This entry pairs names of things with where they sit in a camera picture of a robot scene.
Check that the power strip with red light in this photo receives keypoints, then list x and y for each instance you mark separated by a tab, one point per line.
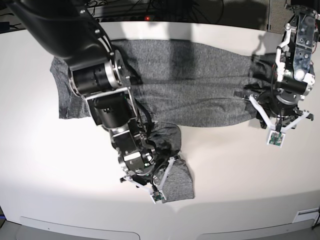
139	15

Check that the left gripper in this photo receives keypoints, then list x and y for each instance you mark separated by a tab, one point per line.
274	108

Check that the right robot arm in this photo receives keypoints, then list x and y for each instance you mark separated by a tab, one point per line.
98	74

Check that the white label sticker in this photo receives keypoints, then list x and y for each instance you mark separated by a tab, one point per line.
307	214

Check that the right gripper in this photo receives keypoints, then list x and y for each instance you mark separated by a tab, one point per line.
142	163

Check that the grey long-sleeve T-shirt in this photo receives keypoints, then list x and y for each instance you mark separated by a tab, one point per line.
180	83

